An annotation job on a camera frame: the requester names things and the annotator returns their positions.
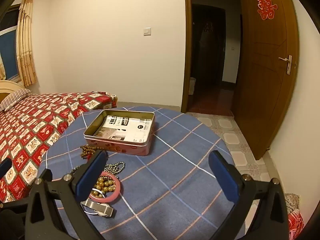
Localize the brown wooden door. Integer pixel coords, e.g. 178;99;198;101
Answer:
234;0;300;160

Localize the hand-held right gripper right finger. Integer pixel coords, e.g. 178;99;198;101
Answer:
209;150;289;240

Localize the red plaid cloth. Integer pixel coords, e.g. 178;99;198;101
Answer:
287;210;304;240

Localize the striped pillow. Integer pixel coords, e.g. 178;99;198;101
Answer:
0;88;32;112

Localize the silver metal watch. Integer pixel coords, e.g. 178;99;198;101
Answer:
80;198;117;217

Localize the cream wooden headboard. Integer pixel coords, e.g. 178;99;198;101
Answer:
0;80;25;105

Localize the brown wooden bead bracelet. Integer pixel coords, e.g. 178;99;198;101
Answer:
80;144;108;159

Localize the bed with red patterned quilt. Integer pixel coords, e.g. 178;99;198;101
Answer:
0;92;118;203

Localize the blue plaid tablecloth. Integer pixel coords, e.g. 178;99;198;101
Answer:
37;106;237;240

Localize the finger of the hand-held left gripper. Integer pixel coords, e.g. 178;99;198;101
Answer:
0;158;12;178

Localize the pink bangle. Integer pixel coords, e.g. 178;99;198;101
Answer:
89;171;122;203

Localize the window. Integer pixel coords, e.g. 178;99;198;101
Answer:
0;4;22;83

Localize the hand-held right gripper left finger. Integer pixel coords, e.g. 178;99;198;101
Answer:
24;149;108;240

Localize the brown wooden door frame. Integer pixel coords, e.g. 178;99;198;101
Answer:
180;0;244;114

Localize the grey metallic bead necklace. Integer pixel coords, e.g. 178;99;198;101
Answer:
70;161;126;180

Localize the red paper door decoration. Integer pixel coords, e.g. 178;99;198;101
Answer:
256;0;278;20

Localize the golden bead bracelet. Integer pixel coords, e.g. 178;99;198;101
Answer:
90;176;116;198

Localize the pink metal tin box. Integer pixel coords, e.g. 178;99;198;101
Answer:
84;109;155;157

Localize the silver door handle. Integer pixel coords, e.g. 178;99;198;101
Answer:
279;55;293;75

